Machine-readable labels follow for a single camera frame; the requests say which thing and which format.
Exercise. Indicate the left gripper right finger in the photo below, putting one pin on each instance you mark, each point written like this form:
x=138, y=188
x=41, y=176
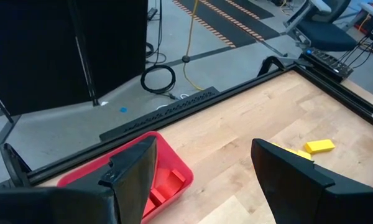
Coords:
x=314, y=205

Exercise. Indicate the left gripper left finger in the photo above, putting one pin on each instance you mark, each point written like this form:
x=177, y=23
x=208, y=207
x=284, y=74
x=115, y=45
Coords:
x=81, y=205

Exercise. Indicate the red wooden block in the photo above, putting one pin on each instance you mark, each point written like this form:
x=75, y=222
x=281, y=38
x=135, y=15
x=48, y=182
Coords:
x=158, y=196

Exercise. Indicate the yellow wooden block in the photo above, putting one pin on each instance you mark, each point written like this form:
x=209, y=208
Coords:
x=319, y=146
x=298, y=153

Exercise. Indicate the blue round floor sticker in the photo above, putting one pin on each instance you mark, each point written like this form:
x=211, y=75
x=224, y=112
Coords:
x=123, y=109

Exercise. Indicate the red plastic bin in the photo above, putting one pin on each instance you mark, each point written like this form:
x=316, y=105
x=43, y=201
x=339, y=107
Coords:
x=174, y=155

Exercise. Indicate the black perforated strip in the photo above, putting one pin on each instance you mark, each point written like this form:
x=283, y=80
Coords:
x=174, y=110

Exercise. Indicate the black electronics box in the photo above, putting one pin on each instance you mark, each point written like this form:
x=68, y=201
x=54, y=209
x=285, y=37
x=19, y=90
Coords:
x=329, y=60

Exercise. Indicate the black folding partition screen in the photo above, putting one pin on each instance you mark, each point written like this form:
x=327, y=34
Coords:
x=34, y=46

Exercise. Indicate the blue office chair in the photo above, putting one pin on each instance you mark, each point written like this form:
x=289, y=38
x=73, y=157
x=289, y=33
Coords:
x=326, y=35

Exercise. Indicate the black mat orange striped edge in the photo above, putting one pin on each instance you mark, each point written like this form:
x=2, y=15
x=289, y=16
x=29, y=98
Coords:
x=255, y=21
x=217, y=21

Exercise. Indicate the black power strip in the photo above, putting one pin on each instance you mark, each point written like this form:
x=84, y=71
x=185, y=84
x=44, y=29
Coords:
x=152, y=13

